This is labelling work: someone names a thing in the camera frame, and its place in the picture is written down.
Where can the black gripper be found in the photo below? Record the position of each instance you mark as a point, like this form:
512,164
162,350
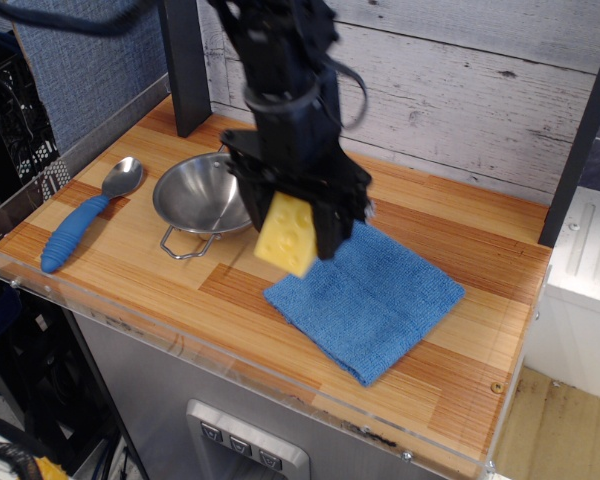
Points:
295,149

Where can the yellow toy cheese wedge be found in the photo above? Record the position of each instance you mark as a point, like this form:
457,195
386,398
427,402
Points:
287,238

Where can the small steel two-handled pot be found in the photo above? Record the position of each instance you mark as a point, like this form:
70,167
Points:
200,196

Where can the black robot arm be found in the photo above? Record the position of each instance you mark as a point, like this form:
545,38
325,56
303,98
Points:
291,88

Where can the blue knitted cloth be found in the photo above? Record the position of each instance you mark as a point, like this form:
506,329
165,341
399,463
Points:
369,305

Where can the silver dispenser button panel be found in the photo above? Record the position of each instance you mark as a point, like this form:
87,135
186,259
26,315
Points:
226,445

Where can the black plastic crate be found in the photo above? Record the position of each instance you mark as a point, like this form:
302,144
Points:
28,150

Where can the white appliance top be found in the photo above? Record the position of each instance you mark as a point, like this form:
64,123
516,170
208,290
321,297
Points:
575,261

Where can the clear acrylic table guard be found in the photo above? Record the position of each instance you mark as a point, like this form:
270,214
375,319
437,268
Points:
162,332

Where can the spoon with blue handle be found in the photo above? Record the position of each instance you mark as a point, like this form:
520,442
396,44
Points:
122,179

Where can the dark right shelf post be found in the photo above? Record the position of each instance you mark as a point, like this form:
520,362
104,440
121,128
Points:
573,168

